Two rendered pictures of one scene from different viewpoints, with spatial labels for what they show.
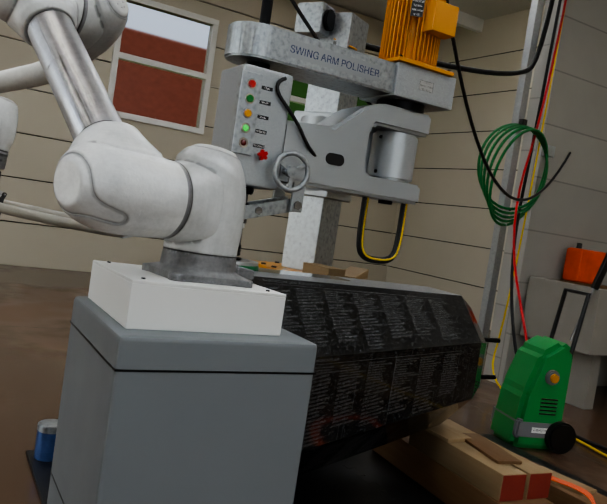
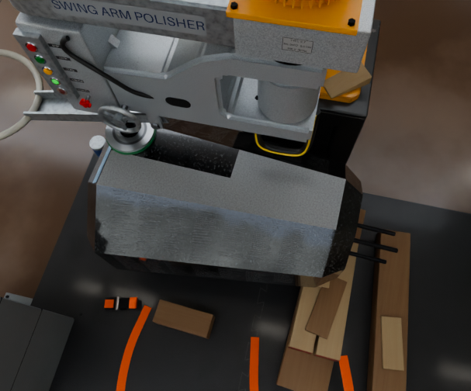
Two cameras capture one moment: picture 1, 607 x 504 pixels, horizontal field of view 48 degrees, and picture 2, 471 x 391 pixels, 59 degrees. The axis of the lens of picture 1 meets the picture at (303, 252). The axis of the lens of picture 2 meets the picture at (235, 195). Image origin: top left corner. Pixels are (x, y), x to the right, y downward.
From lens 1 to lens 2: 2.65 m
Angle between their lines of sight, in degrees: 72
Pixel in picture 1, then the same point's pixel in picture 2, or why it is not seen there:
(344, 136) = (181, 85)
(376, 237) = not seen: outside the picture
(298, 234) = not seen: hidden behind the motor
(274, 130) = (91, 79)
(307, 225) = not seen: hidden behind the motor
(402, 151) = (276, 100)
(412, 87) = (268, 46)
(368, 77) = (187, 31)
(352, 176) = (206, 115)
